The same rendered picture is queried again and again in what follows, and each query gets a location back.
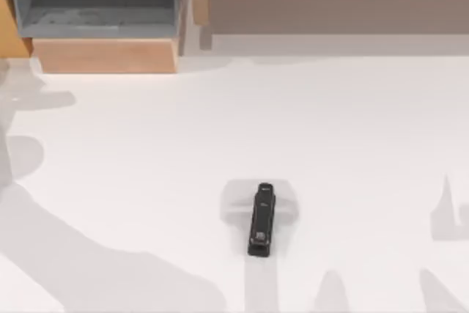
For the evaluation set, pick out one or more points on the black stapler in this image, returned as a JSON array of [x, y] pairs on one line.
[[261, 220]]

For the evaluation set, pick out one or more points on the pale wooden drawer front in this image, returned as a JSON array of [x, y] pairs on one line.
[[106, 55]]

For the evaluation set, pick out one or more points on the wooden open shelf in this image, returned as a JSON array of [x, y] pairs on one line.
[[329, 1]]

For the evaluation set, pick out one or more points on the grey pierced drawer inside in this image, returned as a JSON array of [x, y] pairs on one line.
[[99, 5]]

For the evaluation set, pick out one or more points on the wooden cupboard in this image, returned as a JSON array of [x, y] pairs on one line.
[[9, 16]]

